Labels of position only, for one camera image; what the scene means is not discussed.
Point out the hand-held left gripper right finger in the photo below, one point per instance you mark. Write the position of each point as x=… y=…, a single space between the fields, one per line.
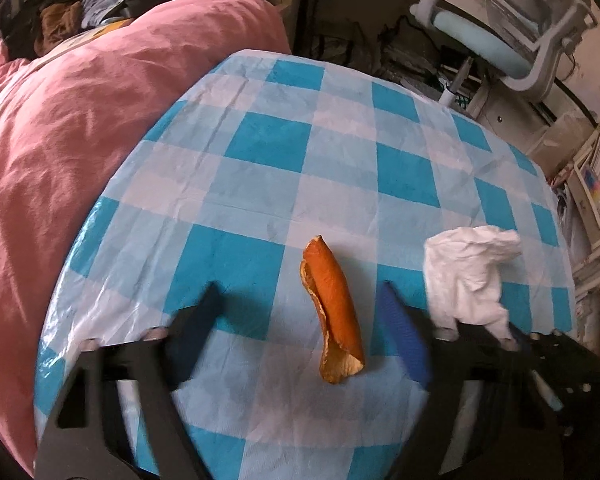
x=405 y=335

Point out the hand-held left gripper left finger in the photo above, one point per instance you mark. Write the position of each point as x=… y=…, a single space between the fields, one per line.
x=200 y=330

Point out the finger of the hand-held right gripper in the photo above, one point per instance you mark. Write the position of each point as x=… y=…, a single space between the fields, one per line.
x=522 y=341

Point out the long orange peel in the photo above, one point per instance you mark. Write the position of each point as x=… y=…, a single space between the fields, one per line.
x=335 y=310

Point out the large white tissue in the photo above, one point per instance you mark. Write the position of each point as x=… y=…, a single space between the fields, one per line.
x=465 y=280

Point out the blue white checkered tablecloth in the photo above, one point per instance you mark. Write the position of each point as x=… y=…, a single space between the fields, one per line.
x=280 y=185

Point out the beige paper bag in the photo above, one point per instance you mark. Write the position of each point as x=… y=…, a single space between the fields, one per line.
x=560 y=135

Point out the pink duvet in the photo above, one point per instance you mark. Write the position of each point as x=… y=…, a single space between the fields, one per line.
x=80 y=135

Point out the black bag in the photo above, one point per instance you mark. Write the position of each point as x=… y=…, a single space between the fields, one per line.
x=340 y=45

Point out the grey blue desk chair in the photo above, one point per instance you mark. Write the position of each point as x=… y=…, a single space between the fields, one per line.
x=480 y=42

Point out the brown garment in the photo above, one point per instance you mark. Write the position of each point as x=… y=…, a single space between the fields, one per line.
x=60 y=25

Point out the pile of clothes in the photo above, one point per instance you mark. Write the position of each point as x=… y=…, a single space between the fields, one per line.
x=25 y=20

